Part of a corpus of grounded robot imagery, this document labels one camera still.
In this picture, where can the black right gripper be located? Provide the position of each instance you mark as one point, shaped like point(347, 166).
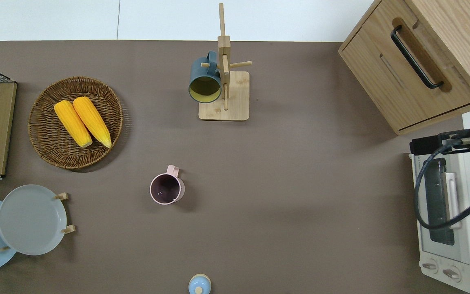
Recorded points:
point(426, 145)

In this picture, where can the pink mug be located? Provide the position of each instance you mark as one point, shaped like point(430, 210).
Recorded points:
point(165, 188)

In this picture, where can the wooden drawer cabinet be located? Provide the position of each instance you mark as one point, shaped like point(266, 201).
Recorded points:
point(382, 73)

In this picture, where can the silver oven knob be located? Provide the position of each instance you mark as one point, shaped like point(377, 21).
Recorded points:
point(428, 266)
point(450, 273)

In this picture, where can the brown table mat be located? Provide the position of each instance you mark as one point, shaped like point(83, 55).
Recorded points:
point(300, 183)

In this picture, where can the wooden mug tree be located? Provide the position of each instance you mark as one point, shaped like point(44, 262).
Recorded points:
point(229, 102)

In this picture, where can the dark teal mug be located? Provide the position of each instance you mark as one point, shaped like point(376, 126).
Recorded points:
point(204, 77)

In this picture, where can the yellow corn cob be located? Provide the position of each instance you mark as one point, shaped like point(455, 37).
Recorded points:
point(73, 123)
point(92, 121)

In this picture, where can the wooden dish rack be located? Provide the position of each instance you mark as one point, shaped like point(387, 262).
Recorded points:
point(68, 229)

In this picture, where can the brown wicker basket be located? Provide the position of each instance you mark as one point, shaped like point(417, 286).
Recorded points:
point(47, 151)

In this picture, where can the grey plate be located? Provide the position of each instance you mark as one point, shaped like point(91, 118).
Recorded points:
point(31, 220)

